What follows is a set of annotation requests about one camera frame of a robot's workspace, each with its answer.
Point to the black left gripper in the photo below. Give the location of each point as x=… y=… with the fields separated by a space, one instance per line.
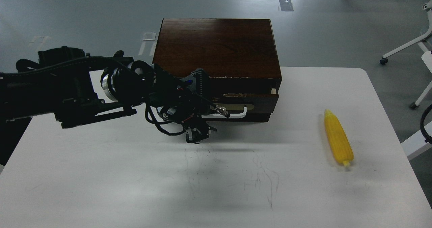
x=184 y=100

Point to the wooden drawer with white handle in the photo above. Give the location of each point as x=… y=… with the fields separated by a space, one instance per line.
x=245 y=107

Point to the yellow corn cob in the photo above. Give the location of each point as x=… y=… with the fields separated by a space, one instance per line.
x=337 y=139

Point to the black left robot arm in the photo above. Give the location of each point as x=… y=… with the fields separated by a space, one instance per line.
x=80 y=89

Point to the dark wooden drawer cabinet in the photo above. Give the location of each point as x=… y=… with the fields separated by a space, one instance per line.
x=239 y=55

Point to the white office chair base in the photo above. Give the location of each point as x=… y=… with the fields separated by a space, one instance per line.
x=426 y=57

